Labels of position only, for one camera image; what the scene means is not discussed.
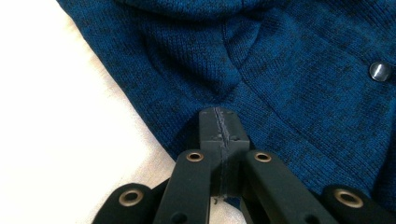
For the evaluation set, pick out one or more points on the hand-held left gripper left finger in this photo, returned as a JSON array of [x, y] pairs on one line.
[[210, 130]]

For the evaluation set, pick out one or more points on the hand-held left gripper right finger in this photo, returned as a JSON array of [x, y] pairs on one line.
[[238, 137]]

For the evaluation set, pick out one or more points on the dark blue knit sweater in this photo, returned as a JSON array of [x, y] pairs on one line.
[[280, 93]]

